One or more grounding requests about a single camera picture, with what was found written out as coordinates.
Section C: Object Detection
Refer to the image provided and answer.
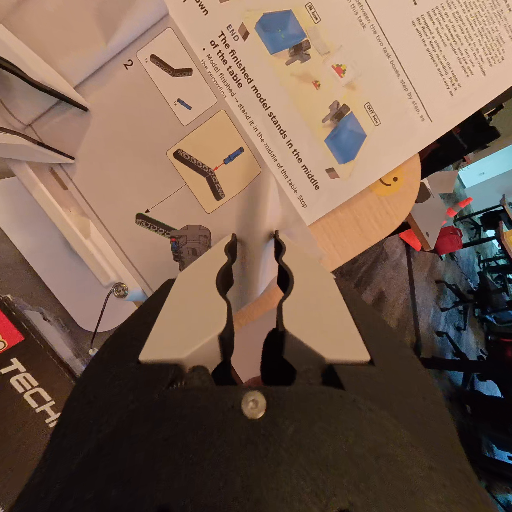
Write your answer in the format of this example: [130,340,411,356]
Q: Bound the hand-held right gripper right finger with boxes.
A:
[260,230,372,386]

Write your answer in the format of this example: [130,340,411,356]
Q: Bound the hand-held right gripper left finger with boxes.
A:
[138,233,238,386]

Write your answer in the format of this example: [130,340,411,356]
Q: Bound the instruction booklet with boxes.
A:
[0,0,325,293]

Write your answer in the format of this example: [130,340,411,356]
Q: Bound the red bag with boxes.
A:
[434,225,464,257]

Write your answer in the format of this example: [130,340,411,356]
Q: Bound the printed toy set box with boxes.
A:
[0,295,81,512]

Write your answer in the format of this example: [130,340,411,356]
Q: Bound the printed instruction sheet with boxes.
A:
[164,0,512,226]

